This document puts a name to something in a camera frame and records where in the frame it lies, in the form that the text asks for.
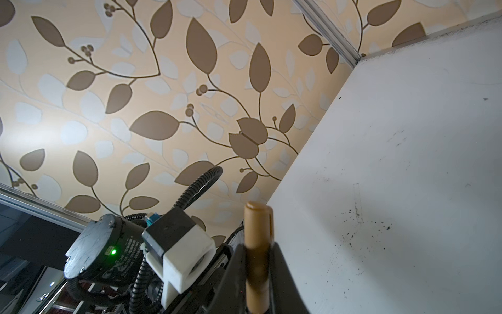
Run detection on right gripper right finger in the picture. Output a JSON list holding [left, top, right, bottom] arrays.
[[269, 243, 309, 314]]

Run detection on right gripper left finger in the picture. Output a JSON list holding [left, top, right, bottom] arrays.
[[207, 244, 247, 314]]

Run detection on brown pen cap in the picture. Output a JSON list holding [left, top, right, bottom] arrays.
[[244, 201, 274, 313]]

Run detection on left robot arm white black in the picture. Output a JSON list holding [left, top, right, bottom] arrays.
[[64, 213, 163, 313]]

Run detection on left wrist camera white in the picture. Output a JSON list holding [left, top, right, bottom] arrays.
[[142, 208, 216, 310]]

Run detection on aluminium frame left post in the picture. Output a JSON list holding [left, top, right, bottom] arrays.
[[293, 0, 362, 69]]

